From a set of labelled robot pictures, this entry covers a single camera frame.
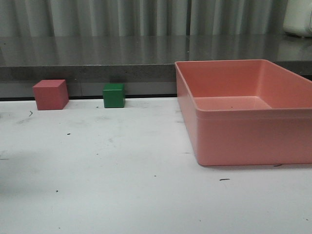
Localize grey stone counter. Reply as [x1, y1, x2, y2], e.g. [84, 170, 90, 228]
[0, 34, 312, 100]

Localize grey pleated curtain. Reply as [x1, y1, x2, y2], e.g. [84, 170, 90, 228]
[0, 0, 287, 37]

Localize white appliance on counter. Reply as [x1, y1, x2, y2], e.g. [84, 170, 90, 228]
[283, 0, 312, 38]

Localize pink plastic bin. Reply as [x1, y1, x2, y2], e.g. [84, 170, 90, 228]
[175, 59, 312, 166]

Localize green cube block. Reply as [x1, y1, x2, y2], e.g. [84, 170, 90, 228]
[102, 83, 125, 108]

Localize pink cube block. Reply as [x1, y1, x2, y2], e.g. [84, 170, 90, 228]
[32, 79, 69, 111]

